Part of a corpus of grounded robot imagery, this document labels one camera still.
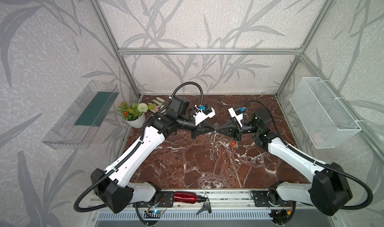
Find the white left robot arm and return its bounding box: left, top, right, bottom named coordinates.
left=91, top=96, right=216, bottom=214

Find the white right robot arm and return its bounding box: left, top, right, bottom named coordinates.
left=217, top=106, right=353, bottom=216

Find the beige and grey garden glove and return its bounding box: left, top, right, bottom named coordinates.
left=148, top=97, right=168, bottom=113

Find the white ribbed plant pot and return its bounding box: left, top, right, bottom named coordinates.
left=126, top=114, right=146, bottom=129

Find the artificial green plant with flowers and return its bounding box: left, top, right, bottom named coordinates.
left=118, top=103, right=156, bottom=121

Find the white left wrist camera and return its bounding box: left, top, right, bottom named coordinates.
left=193, top=105, right=216, bottom=126

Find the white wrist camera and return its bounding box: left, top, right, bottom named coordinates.
left=228, top=106, right=246, bottom=127
left=193, top=105, right=216, bottom=126

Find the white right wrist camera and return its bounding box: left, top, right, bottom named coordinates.
left=228, top=106, right=246, bottom=127

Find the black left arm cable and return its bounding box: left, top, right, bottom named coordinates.
left=73, top=81, right=204, bottom=213

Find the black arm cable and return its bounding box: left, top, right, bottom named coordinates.
left=243, top=99, right=374, bottom=210
left=73, top=81, right=204, bottom=213

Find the white wire mesh basket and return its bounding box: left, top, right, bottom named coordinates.
left=290, top=77, right=362, bottom=149

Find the clear plastic wall tray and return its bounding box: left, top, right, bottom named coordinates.
left=42, top=81, right=120, bottom=150

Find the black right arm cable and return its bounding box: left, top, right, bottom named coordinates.
left=243, top=99, right=374, bottom=210

